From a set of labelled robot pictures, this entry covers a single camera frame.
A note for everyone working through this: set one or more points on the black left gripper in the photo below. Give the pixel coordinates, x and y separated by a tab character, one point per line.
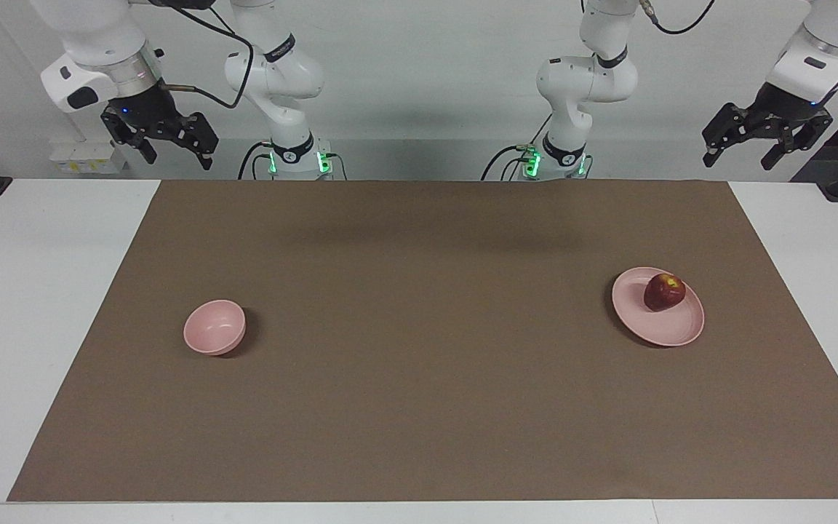
790	113

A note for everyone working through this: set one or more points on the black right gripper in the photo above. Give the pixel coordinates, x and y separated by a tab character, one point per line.
146	116

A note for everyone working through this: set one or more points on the red apple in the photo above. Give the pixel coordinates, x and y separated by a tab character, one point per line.
664	292

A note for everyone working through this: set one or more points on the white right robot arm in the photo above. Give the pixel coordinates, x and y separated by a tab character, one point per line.
277	73

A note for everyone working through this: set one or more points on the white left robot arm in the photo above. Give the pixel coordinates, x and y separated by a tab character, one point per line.
586	80

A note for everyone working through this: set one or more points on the pink bowl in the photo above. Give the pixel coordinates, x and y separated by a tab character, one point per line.
214	327

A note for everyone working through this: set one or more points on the pink plate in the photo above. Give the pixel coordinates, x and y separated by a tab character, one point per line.
663	324

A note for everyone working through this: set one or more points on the brown table mat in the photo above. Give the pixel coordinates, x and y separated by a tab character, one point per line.
419	400

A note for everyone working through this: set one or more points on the white wall outlet box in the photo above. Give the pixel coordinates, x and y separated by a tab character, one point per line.
88	159

